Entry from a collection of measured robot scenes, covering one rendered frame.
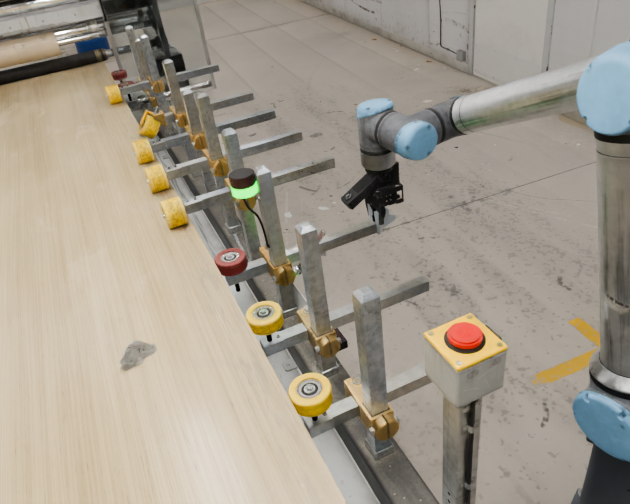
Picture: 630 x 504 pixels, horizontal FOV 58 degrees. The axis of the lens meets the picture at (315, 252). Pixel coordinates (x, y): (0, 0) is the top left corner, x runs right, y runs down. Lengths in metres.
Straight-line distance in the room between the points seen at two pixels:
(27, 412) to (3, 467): 0.12
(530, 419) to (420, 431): 0.39
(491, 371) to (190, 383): 0.64
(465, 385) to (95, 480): 0.65
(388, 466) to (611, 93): 0.78
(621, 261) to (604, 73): 0.30
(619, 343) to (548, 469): 1.05
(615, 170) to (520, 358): 1.53
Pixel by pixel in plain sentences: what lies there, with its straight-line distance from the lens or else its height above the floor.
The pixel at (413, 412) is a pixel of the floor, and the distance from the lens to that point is 2.20.
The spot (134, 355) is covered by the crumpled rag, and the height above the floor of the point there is 0.91.
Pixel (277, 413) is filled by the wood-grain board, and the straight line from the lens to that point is 1.06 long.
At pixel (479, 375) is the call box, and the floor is 1.19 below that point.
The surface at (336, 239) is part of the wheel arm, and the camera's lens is 1.54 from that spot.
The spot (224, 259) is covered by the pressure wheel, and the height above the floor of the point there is 0.90.
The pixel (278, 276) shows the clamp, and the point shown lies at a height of 0.86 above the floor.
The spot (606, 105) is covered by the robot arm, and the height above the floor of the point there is 1.37.
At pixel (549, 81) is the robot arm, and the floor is 1.31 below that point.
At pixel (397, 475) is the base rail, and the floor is 0.70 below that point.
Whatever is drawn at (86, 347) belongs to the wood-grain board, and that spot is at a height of 0.90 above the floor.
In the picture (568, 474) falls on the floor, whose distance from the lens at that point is 2.11.
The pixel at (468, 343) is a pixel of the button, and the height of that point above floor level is 1.23.
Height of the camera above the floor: 1.71
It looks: 35 degrees down
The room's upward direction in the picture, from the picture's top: 8 degrees counter-clockwise
